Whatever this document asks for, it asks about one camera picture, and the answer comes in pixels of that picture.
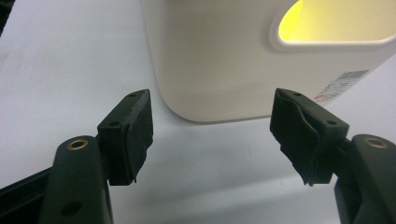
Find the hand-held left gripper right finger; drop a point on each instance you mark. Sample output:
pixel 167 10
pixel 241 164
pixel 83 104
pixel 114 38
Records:
pixel 308 137

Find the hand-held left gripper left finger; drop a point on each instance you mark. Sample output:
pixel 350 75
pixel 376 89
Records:
pixel 127 140

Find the white plastic storage bin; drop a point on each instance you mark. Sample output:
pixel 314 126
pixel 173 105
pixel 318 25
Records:
pixel 218 62

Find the white board sheet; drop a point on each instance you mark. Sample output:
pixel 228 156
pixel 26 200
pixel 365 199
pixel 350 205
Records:
pixel 62 77

